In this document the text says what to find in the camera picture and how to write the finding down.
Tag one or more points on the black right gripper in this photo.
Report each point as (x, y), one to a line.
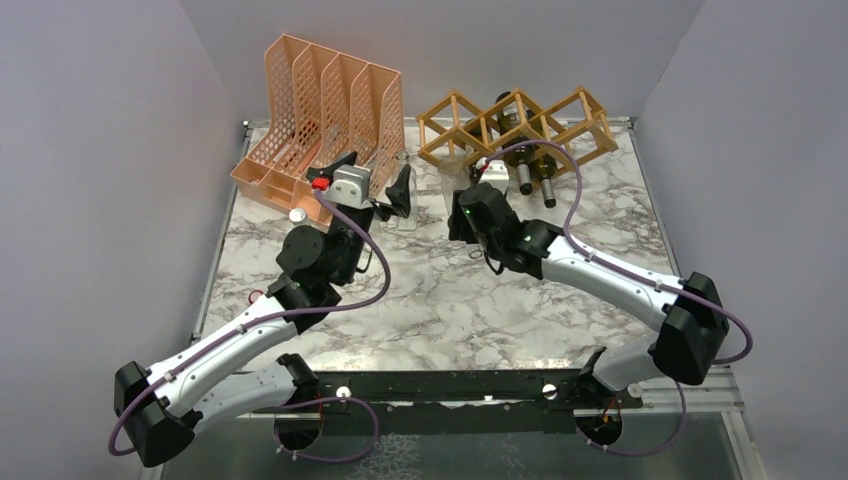
(459, 222)

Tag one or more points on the clear square glass bottle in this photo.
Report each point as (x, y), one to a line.
(406, 183)

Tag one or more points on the wooden wine rack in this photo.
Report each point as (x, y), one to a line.
(462, 127)

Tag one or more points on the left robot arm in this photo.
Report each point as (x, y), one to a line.
(162, 407)

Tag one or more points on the green wine bottle silver foil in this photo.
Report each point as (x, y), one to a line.
(518, 159)

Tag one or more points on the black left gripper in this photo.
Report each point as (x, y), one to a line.
(398, 193)

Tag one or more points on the green wine bottle dark neck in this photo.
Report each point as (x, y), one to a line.
(476, 171)

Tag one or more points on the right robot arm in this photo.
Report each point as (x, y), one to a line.
(684, 315)

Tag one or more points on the orange plastic file organizer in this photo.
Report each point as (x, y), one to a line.
(323, 103)

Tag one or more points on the clear glass bottle front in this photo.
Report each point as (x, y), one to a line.
(453, 174)

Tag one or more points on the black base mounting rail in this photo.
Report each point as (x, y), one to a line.
(360, 403)

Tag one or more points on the clear round bottle silver cap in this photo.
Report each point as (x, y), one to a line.
(298, 217)

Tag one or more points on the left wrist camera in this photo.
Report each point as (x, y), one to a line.
(345, 185)

